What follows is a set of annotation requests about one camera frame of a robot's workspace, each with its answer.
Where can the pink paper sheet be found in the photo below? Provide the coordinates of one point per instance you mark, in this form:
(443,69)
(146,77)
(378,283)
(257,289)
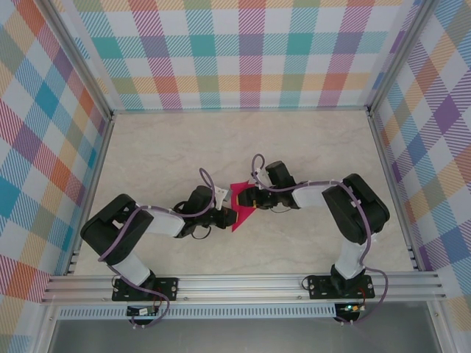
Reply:
(243,217)

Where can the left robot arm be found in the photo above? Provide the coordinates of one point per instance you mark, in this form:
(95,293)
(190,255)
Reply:
(165,224)

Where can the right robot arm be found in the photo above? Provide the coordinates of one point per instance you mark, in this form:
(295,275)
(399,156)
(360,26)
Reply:
(309,195)

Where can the grey metal panel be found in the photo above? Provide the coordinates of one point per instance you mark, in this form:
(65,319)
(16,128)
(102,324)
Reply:
(239,336)

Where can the small circuit board green light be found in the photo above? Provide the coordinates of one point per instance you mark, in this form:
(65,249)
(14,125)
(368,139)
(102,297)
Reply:
(351,308)

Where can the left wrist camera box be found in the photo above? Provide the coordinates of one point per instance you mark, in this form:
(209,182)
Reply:
(202,200)

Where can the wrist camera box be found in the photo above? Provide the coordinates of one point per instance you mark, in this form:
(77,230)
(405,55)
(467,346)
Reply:
(279,173)
(202,200)

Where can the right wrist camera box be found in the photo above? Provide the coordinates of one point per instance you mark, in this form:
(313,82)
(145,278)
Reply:
(279,173)

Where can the wide aluminium mounting rail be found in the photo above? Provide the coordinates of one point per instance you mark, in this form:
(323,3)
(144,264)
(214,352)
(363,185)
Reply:
(239,288)

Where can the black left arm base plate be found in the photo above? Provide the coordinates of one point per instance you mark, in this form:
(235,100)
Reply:
(167,287)

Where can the thin aluminium frame rail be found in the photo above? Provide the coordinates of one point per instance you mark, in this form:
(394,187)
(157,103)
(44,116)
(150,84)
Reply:
(239,109)

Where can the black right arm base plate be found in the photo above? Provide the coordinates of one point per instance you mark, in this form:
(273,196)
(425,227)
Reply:
(320,287)

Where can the aluminium side rail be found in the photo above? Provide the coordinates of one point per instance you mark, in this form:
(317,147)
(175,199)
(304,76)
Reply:
(92,191)
(395,191)

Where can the aluminium frame post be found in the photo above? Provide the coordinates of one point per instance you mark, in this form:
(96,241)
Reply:
(401,55)
(79,62)

